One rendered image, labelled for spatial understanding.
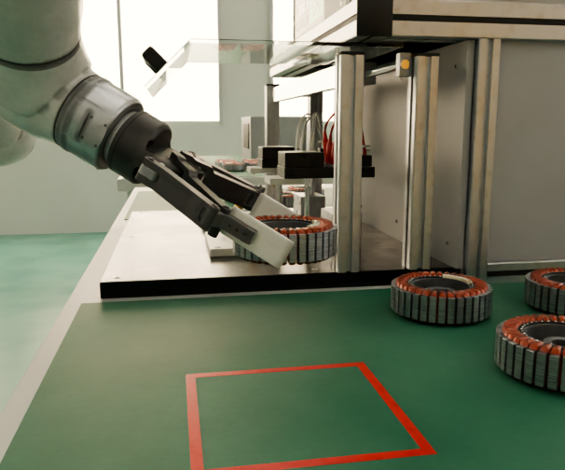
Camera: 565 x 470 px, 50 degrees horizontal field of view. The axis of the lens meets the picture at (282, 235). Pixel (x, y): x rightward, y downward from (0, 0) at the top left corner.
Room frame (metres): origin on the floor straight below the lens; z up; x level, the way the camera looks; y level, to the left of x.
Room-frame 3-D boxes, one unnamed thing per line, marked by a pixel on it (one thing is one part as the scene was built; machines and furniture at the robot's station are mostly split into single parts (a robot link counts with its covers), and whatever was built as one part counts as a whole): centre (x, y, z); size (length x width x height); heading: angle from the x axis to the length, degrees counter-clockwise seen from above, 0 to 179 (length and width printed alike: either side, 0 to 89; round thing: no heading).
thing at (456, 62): (1.13, -0.18, 0.92); 0.66 x 0.01 x 0.30; 10
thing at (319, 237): (0.64, 0.00, 0.84); 0.11 x 0.11 x 0.04
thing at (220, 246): (0.97, 0.05, 0.78); 0.15 x 0.15 x 0.01; 10
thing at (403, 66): (1.12, -0.11, 1.04); 0.62 x 0.02 x 0.03; 10
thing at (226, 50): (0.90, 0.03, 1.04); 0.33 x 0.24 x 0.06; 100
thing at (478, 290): (0.68, -0.18, 0.77); 0.11 x 0.11 x 0.04
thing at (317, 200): (1.23, -0.05, 0.80); 0.08 x 0.05 x 0.06; 10
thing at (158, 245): (1.09, 0.05, 0.76); 0.64 x 0.47 x 0.02; 10
